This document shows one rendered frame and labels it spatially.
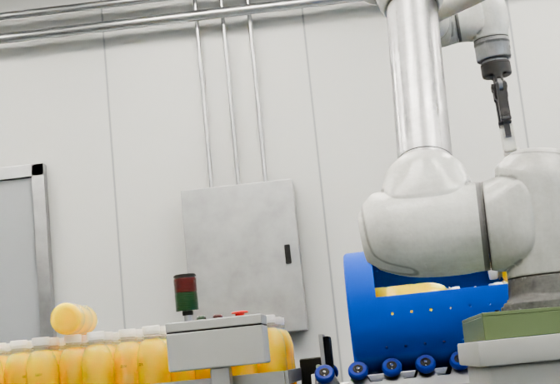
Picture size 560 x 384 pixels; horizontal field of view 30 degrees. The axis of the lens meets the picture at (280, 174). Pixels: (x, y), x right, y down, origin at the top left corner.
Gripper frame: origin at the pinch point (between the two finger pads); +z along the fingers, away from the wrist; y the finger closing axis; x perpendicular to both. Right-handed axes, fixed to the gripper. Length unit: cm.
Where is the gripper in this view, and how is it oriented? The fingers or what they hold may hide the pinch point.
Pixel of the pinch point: (507, 140)
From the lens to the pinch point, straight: 267.7
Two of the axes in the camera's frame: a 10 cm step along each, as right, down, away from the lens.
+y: 1.6, 1.4, 9.8
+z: 1.3, 9.8, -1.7
